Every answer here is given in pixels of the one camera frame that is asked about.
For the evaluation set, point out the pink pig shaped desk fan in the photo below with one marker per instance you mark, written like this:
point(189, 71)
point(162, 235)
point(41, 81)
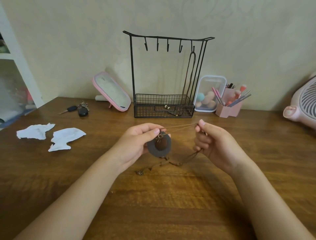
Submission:
point(301, 108)

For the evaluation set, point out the small peach makeup sponge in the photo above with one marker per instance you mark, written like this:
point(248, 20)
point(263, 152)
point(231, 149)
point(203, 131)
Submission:
point(198, 104)

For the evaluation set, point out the pink brush holder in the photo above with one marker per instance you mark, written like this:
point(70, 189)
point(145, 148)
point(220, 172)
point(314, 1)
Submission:
point(227, 112)

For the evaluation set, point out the dark cosmetic pencils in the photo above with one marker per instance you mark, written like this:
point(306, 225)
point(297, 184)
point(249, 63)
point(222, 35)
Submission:
point(230, 86)

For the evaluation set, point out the person's left hand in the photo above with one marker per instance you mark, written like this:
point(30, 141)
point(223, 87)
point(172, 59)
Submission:
point(130, 146)

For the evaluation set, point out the clear plastic container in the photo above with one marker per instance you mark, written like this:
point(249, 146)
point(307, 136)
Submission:
point(209, 82)

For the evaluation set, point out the white crumpled paper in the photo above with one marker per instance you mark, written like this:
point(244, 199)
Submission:
point(66, 136)
point(34, 131)

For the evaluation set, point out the person's right forearm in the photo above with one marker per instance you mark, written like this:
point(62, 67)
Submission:
point(269, 205)

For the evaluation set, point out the pink pen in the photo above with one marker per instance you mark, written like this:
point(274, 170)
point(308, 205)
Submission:
point(214, 91)
point(218, 95)

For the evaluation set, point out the silver key bunch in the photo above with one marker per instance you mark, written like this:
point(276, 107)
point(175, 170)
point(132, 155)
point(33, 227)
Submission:
point(84, 105)

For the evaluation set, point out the pink makeup brush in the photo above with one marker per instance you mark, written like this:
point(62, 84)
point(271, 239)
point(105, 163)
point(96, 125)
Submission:
point(237, 93)

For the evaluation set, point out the black oval key fob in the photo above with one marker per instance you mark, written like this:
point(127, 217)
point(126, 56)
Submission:
point(83, 112)

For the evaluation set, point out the person's right hand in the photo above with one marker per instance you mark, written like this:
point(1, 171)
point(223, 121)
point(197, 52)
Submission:
point(222, 148)

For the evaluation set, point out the person's left forearm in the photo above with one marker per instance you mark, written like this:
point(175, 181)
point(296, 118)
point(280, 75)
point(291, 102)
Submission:
point(69, 202)

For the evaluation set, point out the grey purple pencil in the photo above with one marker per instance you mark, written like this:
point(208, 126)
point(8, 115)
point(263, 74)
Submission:
point(239, 100)

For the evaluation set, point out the black headed car key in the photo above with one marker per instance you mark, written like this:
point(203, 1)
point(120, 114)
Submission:
point(72, 108)

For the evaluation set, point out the teal makeup sponge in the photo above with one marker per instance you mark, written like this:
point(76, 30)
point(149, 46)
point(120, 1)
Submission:
point(200, 97)

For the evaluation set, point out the coral tipped makeup brush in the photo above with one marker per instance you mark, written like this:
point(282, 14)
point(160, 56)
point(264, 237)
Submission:
point(243, 88)

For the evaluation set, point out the pink framed table mirror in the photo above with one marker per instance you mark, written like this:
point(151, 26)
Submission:
point(112, 92)

